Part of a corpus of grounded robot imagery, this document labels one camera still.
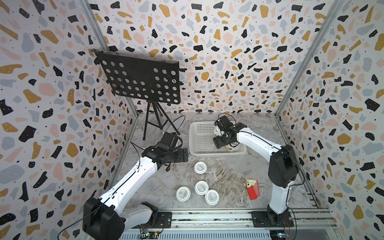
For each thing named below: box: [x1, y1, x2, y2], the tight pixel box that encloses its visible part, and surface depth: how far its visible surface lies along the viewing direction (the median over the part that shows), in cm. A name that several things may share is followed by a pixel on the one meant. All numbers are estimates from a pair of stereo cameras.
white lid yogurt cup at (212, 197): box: [205, 189, 220, 206], surface depth 76 cm
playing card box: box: [245, 178, 260, 196], surface depth 86 cm
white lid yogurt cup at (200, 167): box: [194, 161, 208, 175], surface depth 87 cm
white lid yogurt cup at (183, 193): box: [176, 186, 191, 202], surface depth 78 cm
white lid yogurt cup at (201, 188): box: [194, 180, 209, 196], surface depth 80 cm
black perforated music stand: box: [92, 49, 181, 141], surface depth 77 cm
